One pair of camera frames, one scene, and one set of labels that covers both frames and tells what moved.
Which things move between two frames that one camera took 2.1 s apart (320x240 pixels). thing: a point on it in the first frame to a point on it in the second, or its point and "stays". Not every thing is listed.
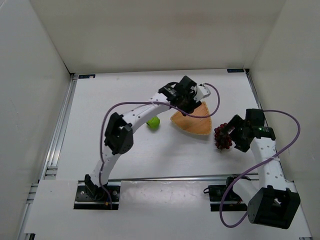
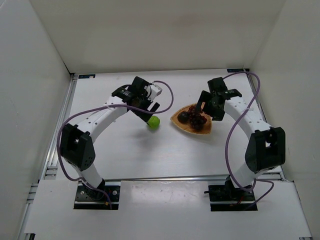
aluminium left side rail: [50, 171] stays
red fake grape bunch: [221, 137] to [195, 119]
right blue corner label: [235, 70] stays
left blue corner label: [92, 76] stays
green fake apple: [153, 123] stays
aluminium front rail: [172, 179] stays
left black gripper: [188, 106] to [144, 111]
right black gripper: [235, 127] to [210, 105]
